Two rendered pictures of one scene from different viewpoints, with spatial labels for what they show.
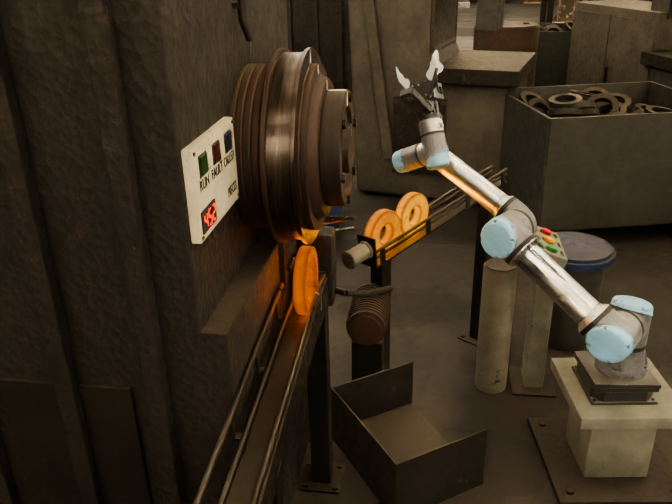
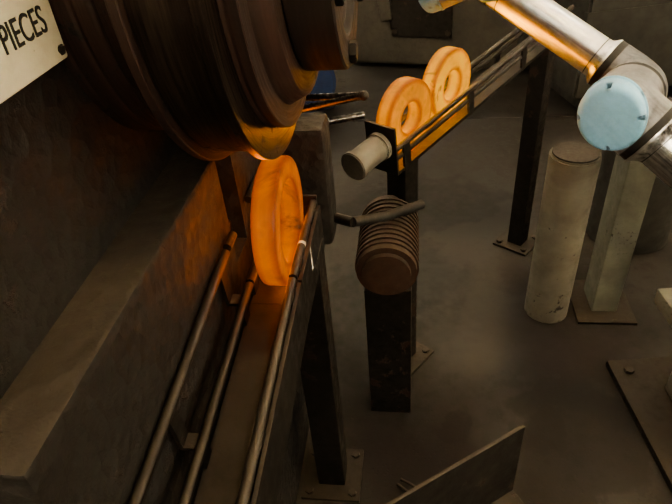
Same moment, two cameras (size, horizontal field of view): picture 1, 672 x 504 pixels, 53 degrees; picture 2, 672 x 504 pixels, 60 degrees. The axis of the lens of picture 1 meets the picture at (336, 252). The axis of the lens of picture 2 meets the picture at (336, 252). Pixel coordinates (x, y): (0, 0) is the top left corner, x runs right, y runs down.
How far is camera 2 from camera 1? 0.98 m
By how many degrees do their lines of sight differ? 12
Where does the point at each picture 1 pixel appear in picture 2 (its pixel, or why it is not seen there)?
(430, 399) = (469, 336)
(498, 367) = (562, 292)
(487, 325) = (551, 239)
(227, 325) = (36, 434)
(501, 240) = (620, 119)
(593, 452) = not seen: outside the picture
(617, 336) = not seen: outside the picture
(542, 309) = (630, 212)
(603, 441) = not seen: outside the picture
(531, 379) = (602, 302)
